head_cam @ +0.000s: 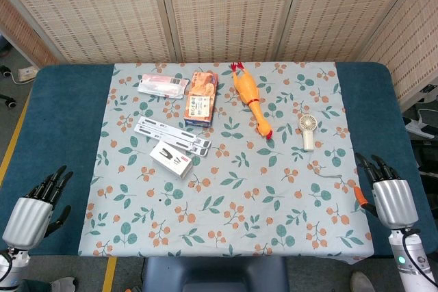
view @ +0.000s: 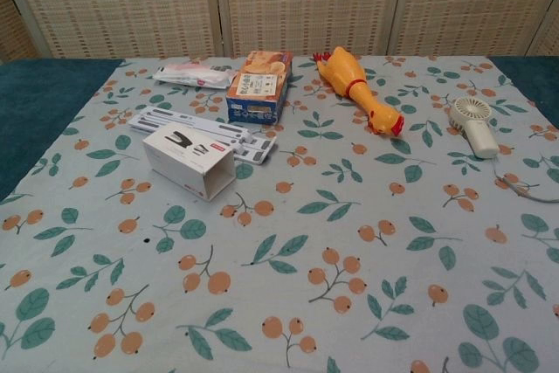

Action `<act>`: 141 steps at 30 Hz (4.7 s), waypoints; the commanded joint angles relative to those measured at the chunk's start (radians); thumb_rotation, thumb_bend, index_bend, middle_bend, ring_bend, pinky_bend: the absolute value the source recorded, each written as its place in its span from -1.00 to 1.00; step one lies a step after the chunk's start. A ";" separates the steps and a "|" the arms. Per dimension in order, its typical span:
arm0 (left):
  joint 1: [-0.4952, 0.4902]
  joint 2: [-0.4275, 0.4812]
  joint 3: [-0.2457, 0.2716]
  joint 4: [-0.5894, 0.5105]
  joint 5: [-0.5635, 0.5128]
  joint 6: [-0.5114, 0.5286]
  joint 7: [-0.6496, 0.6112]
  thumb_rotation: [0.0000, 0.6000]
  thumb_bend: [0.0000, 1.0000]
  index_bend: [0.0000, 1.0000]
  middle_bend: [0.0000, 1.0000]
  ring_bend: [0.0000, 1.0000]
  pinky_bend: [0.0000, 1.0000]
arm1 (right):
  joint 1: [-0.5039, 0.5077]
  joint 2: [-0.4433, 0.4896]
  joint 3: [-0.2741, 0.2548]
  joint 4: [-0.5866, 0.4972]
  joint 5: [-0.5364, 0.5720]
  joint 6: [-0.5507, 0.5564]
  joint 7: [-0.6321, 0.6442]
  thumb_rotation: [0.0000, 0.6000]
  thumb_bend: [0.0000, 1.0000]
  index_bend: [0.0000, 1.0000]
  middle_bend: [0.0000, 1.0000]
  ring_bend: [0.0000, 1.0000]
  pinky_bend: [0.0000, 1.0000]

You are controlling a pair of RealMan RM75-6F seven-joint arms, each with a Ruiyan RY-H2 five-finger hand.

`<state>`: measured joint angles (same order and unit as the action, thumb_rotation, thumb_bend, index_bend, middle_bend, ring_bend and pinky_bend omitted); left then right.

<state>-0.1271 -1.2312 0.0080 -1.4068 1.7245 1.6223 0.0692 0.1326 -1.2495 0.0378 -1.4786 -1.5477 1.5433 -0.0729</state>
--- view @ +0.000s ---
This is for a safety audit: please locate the white stapler box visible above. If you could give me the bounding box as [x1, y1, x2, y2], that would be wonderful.
[142, 121, 238, 204]

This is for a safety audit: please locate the floral leaf and berry tablecloth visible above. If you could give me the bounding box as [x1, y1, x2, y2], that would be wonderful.
[0, 55, 559, 373]

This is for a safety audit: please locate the white folding laptop stand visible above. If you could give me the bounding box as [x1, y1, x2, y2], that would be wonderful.
[128, 106, 280, 167]

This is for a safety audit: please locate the pink white toothbrush package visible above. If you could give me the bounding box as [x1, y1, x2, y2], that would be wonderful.
[152, 58, 235, 90]

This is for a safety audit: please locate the yellow rubber chicken toy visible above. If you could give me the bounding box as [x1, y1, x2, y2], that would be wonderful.
[312, 45, 405, 141]

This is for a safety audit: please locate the grey cable with tie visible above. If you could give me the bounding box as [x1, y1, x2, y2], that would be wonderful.
[489, 156, 543, 204]

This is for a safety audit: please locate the small white handheld fan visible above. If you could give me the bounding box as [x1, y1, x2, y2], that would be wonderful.
[445, 96, 500, 160]

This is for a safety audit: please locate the orange and blue snack box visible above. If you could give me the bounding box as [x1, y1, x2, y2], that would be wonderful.
[224, 50, 294, 126]

